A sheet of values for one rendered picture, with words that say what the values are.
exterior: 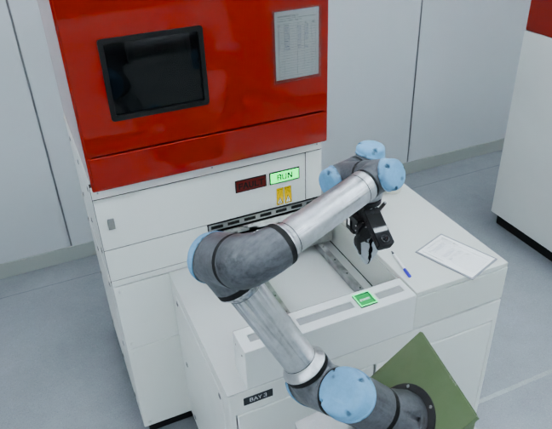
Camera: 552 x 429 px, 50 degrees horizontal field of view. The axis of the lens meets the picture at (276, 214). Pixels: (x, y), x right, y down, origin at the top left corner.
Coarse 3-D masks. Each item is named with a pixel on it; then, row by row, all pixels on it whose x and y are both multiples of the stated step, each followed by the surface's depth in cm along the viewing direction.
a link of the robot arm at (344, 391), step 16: (336, 368) 134; (352, 368) 132; (320, 384) 137; (336, 384) 132; (352, 384) 129; (368, 384) 129; (320, 400) 133; (336, 400) 130; (352, 400) 127; (368, 400) 128; (384, 400) 131; (336, 416) 128; (352, 416) 127; (368, 416) 128; (384, 416) 131
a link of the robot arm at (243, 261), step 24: (360, 168) 136; (384, 168) 131; (336, 192) 127; (360, 192) 129; (312, 216) 122; (336, 216) 125; (240, 240) 117; (264, 240) 116; (288, 240) 117; (312, 240) 122; (216, 264) 118; (240, 264) 115; (264, 264) 115; (288, 264) 118; (240, 288) 119
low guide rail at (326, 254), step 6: (318, 246) 220; (324, 246) 219; (324, 252) 216; (330, 252) 215; (330, 258) 212; (330, 264) 214; (336, 264) 209; (336, 270) 209; (342, 270) 206; (342, 276) 206; (348, 276) 203; (348, 282) 202; (354, 282) 200; (354, 288) 199; (360, 288) 197
